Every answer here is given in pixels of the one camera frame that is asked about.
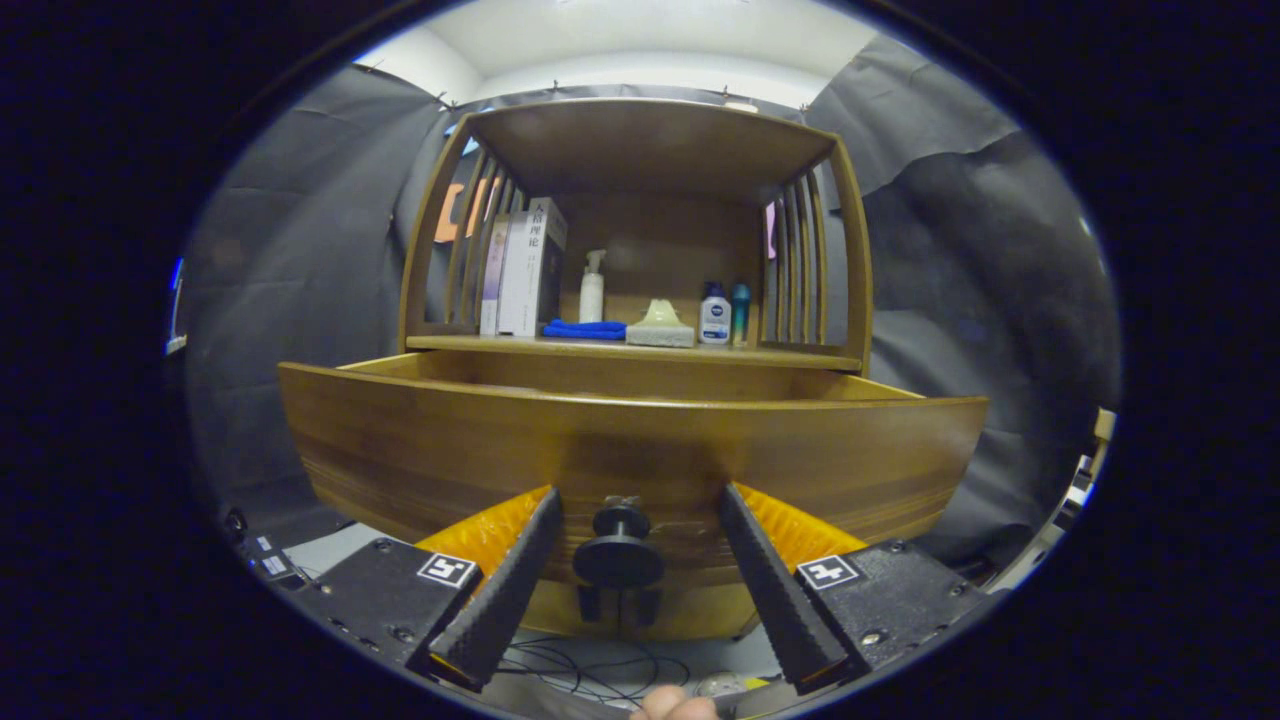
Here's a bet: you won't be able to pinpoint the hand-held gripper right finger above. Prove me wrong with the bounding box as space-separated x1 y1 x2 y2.
717 483 1001 698

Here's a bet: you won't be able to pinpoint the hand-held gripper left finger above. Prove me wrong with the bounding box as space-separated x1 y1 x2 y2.
290 486 564 693

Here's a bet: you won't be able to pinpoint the black round drawer knob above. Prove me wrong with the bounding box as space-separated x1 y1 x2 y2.
572 497 666 589

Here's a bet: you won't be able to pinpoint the wooden cabinet door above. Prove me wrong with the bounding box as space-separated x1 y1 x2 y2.
620 583 761 641
520 578 621 637

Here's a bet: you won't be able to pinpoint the wooden countertop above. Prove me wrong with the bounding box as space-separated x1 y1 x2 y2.
406 333 863 373

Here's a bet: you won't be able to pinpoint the wooden cabinet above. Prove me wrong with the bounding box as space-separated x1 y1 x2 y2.
400 97 874 641

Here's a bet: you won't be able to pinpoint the black floor device box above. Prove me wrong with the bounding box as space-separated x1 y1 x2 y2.
222 508 301 591

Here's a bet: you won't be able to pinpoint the blue folded cloth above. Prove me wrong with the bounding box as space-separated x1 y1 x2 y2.
542 319 629 341

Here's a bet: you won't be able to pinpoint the white lotion bottle blue cap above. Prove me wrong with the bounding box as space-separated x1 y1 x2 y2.
699 281 732 346

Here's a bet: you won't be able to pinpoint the white pump bottle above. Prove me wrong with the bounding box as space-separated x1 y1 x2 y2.
579 249 608 324

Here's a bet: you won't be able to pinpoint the thin lilac book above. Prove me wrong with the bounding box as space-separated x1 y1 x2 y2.
479 218 509 336

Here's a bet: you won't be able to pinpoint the thick white book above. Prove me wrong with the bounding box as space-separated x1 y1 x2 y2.
497 197 569 338

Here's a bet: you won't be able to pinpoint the black floor cables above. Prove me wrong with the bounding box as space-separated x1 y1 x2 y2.
500 635 691 706

